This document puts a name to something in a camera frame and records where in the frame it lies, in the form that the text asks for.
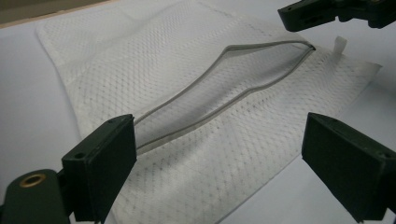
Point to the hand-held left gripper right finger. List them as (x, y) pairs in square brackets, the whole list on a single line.
[(348, 161)]

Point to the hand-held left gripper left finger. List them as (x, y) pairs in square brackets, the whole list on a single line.
[(99, 161)]

